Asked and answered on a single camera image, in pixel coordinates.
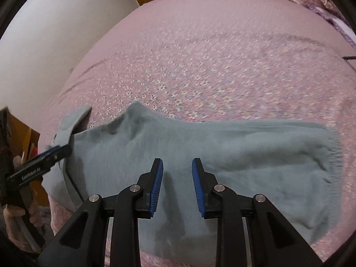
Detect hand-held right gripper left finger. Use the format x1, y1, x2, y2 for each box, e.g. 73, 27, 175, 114
37, 158, 164, 267

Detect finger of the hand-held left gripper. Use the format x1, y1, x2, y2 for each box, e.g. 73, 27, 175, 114
37, 144, 73, 171

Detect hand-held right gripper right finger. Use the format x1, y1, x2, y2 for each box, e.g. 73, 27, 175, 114
192, 158, 325, 267

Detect grey-blue fleece pants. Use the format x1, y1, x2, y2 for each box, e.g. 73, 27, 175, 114
42, 101, 343, 265

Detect pink floral bedspread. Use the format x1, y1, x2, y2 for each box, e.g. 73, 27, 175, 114
40, 0, 356, 267

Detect purple patterned pillow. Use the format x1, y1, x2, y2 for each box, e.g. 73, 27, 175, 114
306, 2, 356, 48

